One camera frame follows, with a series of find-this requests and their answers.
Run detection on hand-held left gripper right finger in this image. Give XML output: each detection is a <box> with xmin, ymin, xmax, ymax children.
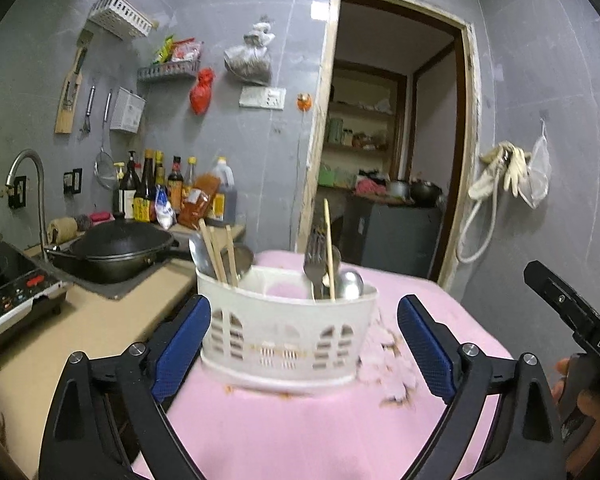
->
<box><xmin>396</xmin><ymin>294</ymin><xmax>567</xmax><ymax>480</ymax></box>

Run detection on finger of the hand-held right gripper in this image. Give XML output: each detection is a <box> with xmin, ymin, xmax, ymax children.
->
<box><xmin>524</xmin><ymin>260</ymin><xmax>596</xmax><ymax>334</ymax></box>

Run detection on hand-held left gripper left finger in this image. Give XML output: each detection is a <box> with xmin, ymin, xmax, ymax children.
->
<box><xmin>39</xmin><ymin>294</ymin><xmax>212</xmax><ymax>480</ymax></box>

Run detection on large steel spoon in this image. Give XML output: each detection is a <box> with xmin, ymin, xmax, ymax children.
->
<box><xmin>189</xmin><ymin>232</ymin><xmax>216</xmax><ymax>281</ymax></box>

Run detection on white plastic utensil holder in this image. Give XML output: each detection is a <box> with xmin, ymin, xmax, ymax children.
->
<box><xmin>196</xmin><ymin>265</ymin><xmax>379</xmax><ymax>395</ymax></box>

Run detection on small ornate steel spoon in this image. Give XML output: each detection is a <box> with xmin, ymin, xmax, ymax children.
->
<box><xmin>336</xmin><ymin>270</ymin><xmax>364</xmax><ymax>302</ymax></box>

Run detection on pair of wooden chopsticks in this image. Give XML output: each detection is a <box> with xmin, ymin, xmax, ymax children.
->
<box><xmin>208</xmin><ymin>225</ymin><xmax>229</xmax><ymax>283</ymax></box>

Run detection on wooden chopstick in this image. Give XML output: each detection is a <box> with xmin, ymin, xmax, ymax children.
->
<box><xmin>323</xmin><ymin>198</ymin><xmax>336</xmax><ymax>302</ymax></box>
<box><xmin>225</xmin><ymin>224</ymin><xmax>240</xmax><ymax>287</ymax></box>
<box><xmin>198</xmin><ymin>218</ymin><xmax>226</xmax><ymax>283</ymax></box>

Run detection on steel fork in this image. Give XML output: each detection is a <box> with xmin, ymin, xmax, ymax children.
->
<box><xmin>303</xmin><ymin>227</ymin><xmax>331</xmax><ymax>301</ymax></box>

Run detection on beige kitchen counter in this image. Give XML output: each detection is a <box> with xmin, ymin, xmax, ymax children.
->
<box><xmin>0</xmin><ymin>222</ymin><xmax>246</xmax><ymax>480</ymax></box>

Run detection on black wok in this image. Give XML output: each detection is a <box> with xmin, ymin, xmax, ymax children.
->
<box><xmin>44</xmin><ymin>220</ymin><xmax>193</xmax><ymax>285</ymax></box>

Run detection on grey cabinet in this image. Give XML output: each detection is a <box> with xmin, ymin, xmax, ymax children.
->
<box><xmin>341</xmin><ymin>195</ymin><xmax>443</xmax><ymax>281</ymax></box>

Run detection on cream rubber gloves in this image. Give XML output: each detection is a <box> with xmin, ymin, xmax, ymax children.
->
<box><xmin>467</xmin><ymin>142</ymin><xmax>531</xmax><ymax>200</ymax></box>

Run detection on blue and white packet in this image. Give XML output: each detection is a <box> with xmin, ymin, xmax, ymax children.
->
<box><xmin>154</xmin><ymin>185</ymin><xmax>177</xmax><ymax>231</ymax></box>

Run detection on pink floral cloth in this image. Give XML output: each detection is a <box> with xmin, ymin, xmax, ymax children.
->
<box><xmin>132</xmin><ymin>250</ymin><xmax>516</xmax><ymax>480</ymax></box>

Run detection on orange seasoning packet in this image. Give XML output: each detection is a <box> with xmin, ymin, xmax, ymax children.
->
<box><xmin>177</xmin><ymin>172</ymin><xmax>221</xmax><ymax>228</ymax></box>

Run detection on dark sauce bottle yellow label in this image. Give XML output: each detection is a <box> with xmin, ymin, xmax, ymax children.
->
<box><xmin>132</xmin><ymin>149</ymin><xmax>156</xmax><ymax>223</ymax></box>

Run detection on black pot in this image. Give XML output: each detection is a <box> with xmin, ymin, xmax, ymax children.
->
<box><xmin>410</xmin><ymin>180</ymin><xmax>443</xmax><ymax>207</ymax></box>

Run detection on dark pump bottle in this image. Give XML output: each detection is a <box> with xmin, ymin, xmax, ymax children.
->
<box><xmin>112</xmin><ymin>161</ymin><xmax>137</xmax><ymax>221</ymax></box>

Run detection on sauce bottle red label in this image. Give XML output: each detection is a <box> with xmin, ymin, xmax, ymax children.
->
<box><xmin>166</xmin><ymin>156</ymin><xmax>183</xmax><ymax>213</ymax></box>

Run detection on beige loofah scrubber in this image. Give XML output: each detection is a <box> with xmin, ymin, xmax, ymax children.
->
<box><xmin>46</xmin><ymin>216</ymin><xmax>81</xmax><ymax>244</ymax></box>

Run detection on pink cloth bundle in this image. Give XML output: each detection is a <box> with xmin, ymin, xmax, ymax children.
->
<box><xmin>355</xmin><ymin>177</ymin><xmax>388</xmax><ymax>196</ymax></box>

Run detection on induction cooker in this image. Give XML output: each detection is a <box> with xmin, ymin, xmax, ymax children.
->
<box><xmin>0</xmin><ymin>242</ymin><xmax>74</xmax><ymax>348</ymax></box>

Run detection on yellow-capped sauce bottle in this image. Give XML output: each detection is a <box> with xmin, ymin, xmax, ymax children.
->
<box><xmin>182</xmin><ymin>156</ymin><xmax>198</xmax><ymax>201</ymax></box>

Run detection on steel mesh strainer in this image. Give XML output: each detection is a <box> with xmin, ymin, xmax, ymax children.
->
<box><xmin>95</xmin><ymin>89</ymin><xmax>119</xmax><ymax>190</ymax></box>

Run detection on green box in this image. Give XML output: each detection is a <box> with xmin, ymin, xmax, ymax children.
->
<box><xmin>318</xmin><ymin>164</ymin><xmax>356</xmax><ymax>187</ymax></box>

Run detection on wooden shelf unit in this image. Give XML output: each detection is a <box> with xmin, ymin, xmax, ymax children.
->
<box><xmin>325</xmin><ymin>60</ymin><xmax>407</xmax><ymax>191</ymax></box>

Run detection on steel faucet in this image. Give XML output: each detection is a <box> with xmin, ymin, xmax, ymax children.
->
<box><xmin>5</xmin><ymin>149</ymin><xmax>49</xmax><ymax>261</ymax></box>

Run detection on red plastic bag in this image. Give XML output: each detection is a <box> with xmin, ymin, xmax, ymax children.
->
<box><xmin>190</xmin><ymin>67</ymin><xmax>216</xmax><ymax>115</ymax></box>

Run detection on steel peeler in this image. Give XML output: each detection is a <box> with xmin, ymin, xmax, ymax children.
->
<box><xmin>79</xmin><ymin>86</ymin><xmax>97</xmax><ymax>135</ymax></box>

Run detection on wooden knife holder board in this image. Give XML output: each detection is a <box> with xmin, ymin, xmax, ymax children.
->
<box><xmin>55</xmin><ymin>30</ymin><xmax>93</xmax><ymax>135</ymax></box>

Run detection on clear bag of dried goods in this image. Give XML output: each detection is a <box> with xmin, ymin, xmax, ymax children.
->
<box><xmin>224</xmin><ymin>21</ymin><xmax>276</xmax><ymax>86</ymax></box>

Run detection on red snack packet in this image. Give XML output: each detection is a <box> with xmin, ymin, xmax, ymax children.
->
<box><xmin>172</xmin><ymin>39</ymin><xmax>202</xmax><ymax>62</ymax></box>

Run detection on yellow-green snack packet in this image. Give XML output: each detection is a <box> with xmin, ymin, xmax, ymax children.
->
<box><xmin>154</xmin><ymin>35</ymin><xmax>176</xmax><ymax>64</ymax></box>

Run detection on white hose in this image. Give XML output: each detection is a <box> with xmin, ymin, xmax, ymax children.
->
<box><xmin>455</xmin><ymin>160</ymin><xmax>501</xmax><ymax>264</ymax></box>

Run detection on black wall outlet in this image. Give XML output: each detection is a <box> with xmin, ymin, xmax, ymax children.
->
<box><xmin>62</xmin><ymin>167</ymin><xmax>83</xmax><ymax>195</ymax></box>
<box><xmin>7</xmin><ymin>176</ymin><xmax>27</xmax><ymax>210</ymax></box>

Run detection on thin hanging cable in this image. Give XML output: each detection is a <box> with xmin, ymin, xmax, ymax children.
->
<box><xmin>293</xmin><ymin>110</ymin><xmax>307</xmax><ymax>213</ymax></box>

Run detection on white wall box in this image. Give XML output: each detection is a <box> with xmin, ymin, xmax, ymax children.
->
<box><xmin>110</xmin><ymin>86</ymin><xmax>147</xmax><ymax>134</ymax></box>

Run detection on worn door frame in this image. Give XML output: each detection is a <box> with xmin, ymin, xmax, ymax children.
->
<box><xmin>297</xmin><ymin>0</ymin><xmax>482</xmax><ymax>291</ymax></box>

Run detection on white wall switch panel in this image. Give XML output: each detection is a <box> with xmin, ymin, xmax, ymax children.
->
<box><xmin>239</xmin><ymin>86</ymin><xmax>287</xmax><ymax>110</ymax></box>

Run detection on grey wall shelf rack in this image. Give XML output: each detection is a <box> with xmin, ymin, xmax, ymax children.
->
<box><xmin>137</xmin><ymin>60</ymin><xmax>201</xmax><ymax>84</ymax></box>

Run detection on white basket wall rack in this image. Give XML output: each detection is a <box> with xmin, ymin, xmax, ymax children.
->
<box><xmin>87</xmin><ymin>0</ymin><xmax>156</xmax><ymax>42</ymax></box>

